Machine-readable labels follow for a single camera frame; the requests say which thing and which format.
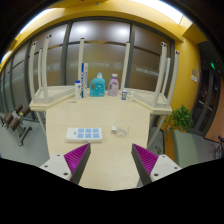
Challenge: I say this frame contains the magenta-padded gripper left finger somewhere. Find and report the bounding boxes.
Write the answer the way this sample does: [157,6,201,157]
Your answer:
[39,143,92,185]

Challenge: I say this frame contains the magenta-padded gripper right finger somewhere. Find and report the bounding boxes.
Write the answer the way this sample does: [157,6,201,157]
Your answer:
[130,143,182,186]

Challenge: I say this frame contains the pale green chair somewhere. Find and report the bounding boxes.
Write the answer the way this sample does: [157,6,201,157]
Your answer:
[172,129,200,169]

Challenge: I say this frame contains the green potted plant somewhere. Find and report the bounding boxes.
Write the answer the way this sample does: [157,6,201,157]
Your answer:
[166,104,194,133]

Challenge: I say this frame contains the upturned white table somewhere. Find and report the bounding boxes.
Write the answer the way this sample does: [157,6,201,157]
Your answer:
[28,33,86,112]
[119,41,181,116]

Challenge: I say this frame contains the white bottle with blue cap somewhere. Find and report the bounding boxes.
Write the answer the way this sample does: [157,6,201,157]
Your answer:
[74,80,83,100]

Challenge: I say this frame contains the dark glass door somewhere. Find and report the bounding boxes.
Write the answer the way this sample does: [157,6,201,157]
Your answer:
[193,63,223,138]

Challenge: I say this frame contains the blue detergent bottle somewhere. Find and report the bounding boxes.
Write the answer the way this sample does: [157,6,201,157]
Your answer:
[89,72,106,98]

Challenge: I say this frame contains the tall blue and white box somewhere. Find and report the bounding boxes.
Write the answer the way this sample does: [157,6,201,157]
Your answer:
[81,62,89,99]

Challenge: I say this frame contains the purple detergent bottle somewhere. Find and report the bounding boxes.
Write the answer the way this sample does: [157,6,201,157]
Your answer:
[107,73,120,97]

